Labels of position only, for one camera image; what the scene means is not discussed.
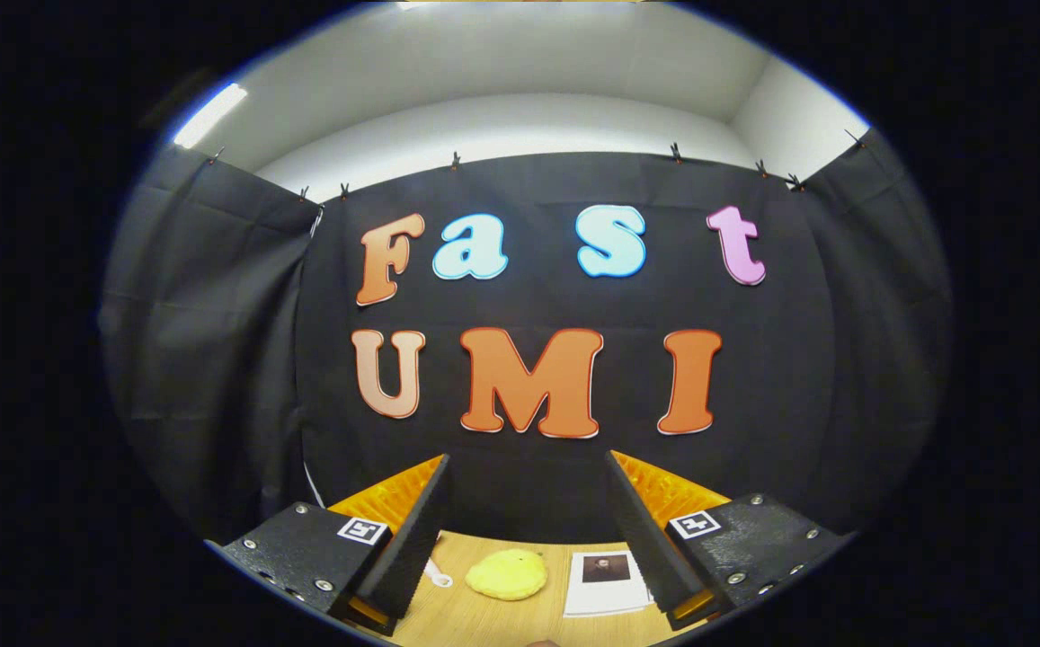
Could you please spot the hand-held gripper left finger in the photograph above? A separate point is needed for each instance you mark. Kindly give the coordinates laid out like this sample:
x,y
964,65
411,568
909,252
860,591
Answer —
x,y
421,530

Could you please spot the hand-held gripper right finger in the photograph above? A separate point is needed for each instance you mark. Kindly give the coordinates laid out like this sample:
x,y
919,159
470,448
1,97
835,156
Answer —
x,y
641,530

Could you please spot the pink starfish plush toy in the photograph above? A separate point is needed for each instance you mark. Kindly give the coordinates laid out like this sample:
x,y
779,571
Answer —
x,y
439,575

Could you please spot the white book with portrait cover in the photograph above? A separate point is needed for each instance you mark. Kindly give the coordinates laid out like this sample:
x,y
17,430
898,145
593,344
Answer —
x,y
605,589

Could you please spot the yellow plush toy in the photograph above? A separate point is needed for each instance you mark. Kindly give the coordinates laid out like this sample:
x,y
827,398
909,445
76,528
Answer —
x,y
506,575

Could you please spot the ceiling light strip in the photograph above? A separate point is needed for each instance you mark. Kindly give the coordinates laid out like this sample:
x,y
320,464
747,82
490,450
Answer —
x,y
209,115

